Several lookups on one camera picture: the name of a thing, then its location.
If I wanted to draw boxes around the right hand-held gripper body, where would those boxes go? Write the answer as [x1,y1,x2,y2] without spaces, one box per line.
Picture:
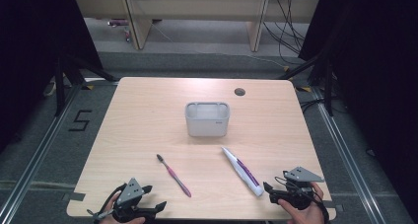
[279,166,325,210]

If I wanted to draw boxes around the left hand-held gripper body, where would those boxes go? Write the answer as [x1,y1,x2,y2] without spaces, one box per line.
[111,178,148,224]

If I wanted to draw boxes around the white purple toothpaste tube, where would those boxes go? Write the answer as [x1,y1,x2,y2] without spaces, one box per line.
[221,146,265,197]

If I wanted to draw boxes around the pink toothbrush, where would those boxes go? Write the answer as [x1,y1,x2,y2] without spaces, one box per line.
[156,153,192,198]

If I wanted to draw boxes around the grey plastic organizer box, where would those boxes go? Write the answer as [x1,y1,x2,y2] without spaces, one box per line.
[184,101,231,138]

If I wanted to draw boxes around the person's right hand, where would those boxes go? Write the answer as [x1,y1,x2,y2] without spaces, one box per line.
[278,182,325,224]

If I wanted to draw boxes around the person's left hand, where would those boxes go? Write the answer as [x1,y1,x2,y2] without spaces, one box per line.
[99,192,146,224]

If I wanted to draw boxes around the grey tape strip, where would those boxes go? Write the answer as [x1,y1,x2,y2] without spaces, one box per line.
[61,191,87,202]
[323,199,345,213]

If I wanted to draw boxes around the black metal stand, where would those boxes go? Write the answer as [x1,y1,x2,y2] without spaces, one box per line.
[52,52,120,117]
[278,50,335,117]

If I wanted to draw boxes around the black curtain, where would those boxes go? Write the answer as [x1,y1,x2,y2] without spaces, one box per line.
[0,0,104,153]
[299,0,418,215]

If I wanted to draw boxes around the pink object on floor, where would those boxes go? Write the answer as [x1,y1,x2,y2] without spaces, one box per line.
[106,18,130,28]

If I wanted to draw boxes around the light wooden background desk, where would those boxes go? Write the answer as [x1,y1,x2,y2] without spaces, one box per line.
[72,0,321,52]

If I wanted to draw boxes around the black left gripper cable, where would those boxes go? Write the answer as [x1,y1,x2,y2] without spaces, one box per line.
[98,183,128,218]

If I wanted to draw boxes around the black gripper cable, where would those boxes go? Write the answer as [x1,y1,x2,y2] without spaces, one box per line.
[274,176,331,224]
[98,183,128,218]

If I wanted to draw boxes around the grey cable plug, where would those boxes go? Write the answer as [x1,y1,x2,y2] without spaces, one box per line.
[86,208,114,221]

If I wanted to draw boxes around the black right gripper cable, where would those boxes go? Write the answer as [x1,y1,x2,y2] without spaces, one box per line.
[274,176,331,224]

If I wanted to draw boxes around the metal floor rail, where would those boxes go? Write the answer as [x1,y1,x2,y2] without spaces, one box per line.
[310,86,386,224]
[0,83,83,224]

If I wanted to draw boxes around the black hanging cables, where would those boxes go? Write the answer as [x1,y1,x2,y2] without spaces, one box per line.
[262,0,308,66]

